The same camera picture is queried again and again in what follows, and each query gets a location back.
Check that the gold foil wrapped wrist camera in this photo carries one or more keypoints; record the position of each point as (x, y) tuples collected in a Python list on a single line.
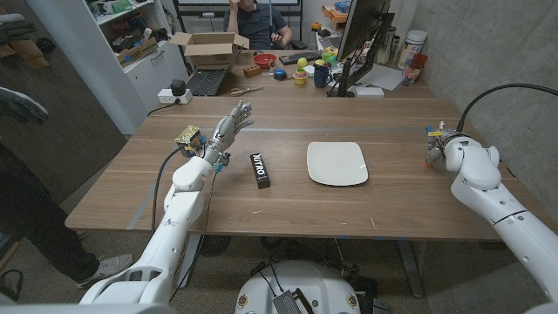
[(188, 138)]

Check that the standing person in dark trousers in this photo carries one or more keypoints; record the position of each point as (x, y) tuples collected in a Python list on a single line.
[(30, 209)]

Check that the dark blue mug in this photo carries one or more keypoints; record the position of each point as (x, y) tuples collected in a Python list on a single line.
[(321, 77)]

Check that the seated person in dark shirt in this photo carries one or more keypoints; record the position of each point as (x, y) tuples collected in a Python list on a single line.
[(257, 24)]

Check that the red bowl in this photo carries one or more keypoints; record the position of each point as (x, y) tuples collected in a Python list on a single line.
[(265, 60)]

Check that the white shelf cabinet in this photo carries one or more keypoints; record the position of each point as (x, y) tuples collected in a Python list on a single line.
[(144, 78)]

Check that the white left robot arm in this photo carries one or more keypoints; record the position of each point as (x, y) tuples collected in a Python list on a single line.
[(174, 218)]

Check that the black keyboard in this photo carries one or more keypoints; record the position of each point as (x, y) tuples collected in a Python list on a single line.
[(301, 57)]

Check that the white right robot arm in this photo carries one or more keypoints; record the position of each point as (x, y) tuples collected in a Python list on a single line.
[(475, 170)]

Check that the orange brick block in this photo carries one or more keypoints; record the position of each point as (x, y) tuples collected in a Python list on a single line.
[(252, 71)]

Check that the open cardboard box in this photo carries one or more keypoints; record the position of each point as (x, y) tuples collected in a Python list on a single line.
[(209, 54)]

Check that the grey table leg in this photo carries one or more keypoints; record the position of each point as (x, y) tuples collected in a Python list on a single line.
[(412, 270), (188, 261)]

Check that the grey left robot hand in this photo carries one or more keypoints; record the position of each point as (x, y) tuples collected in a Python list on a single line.
[(224, 131)]

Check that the orange storage box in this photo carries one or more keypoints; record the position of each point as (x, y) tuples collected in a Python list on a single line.
[(335, 14)]

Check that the yellow green ball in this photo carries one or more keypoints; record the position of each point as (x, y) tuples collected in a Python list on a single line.
[(302, 63)]

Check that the black laptop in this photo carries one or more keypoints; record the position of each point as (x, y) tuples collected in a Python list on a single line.
[(205, 82)]

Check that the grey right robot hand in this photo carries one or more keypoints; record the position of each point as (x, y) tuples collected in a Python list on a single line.
[(437, 146)]

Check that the black power adapter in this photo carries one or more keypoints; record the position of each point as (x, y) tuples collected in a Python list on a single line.
[(178, 87)]

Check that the white power strip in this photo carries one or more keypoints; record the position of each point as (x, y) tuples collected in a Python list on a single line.
[(168, 97)]

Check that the cardboard box with tools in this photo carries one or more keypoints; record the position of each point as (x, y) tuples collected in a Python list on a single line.
[(137, 51)]

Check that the green yellow toy cups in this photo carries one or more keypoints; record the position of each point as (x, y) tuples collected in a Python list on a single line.
[(329, 56)]

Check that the small white flat box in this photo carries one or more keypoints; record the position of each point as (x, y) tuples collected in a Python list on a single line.
[(369, 91)]

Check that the black Nutro box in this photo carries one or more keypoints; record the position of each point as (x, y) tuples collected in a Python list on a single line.
[(260, 171)]

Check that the blue tape measure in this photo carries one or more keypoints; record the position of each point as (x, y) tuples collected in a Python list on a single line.
[(280, 74)]

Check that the yellow green stacking cups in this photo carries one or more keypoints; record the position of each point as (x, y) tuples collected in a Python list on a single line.
[(300, 77)]

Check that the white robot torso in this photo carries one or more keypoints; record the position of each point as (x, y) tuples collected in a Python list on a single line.
[(314, 283)]

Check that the white paper sheet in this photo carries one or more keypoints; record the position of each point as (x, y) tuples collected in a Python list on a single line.
[(383, 76)]

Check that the white square plate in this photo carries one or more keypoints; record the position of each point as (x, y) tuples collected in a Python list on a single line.
[(335, 163)]

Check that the white wipes canister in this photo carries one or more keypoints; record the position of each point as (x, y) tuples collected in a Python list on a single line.
[(412, 45)]

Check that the black computer monitor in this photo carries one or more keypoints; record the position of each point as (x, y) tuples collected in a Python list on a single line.
[(362, 26)]

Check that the black monitor stand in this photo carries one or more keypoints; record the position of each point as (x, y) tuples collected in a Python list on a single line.
[(346, 80)]

